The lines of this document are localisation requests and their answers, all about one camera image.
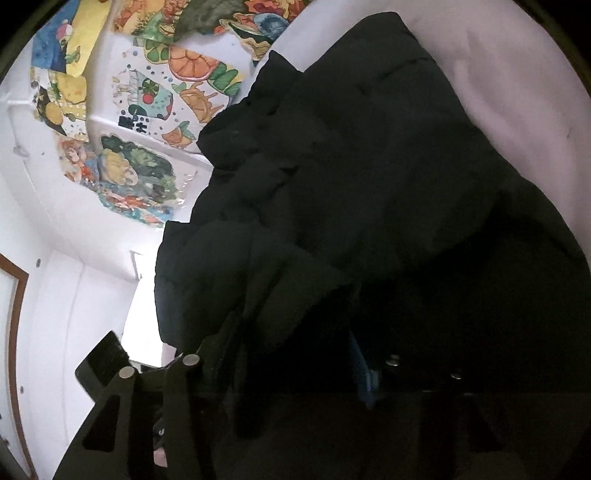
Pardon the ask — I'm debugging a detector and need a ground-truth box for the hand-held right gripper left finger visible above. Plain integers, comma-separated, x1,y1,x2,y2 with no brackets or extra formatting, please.
52,353,206,480

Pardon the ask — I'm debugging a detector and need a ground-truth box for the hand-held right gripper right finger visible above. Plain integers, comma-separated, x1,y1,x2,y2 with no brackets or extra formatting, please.
348,332,525,480

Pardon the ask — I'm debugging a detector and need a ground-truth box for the black padded jacket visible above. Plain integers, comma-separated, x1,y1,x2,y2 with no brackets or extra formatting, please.
154,14,591,480

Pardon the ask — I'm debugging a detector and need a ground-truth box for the pink bed sheet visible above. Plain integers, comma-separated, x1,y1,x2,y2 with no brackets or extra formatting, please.
240,0,579,222

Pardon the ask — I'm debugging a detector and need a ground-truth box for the brown door frame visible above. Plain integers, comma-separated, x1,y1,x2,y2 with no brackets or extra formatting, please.
0,253,38,480

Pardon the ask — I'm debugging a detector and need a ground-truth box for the yellow duck wall poster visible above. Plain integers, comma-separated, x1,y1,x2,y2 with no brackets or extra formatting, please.
31,71,91,142

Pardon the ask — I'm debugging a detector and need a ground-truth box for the orange fruit wall poster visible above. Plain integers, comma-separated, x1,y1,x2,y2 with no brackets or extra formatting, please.
111,39,245,149

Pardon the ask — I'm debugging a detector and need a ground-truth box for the blue and yellow wall poster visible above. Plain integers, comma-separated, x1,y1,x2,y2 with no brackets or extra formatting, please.
30,0,116,78

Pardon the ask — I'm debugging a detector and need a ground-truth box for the dark green shape wall poster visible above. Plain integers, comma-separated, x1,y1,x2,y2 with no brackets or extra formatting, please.
113,0,315,66

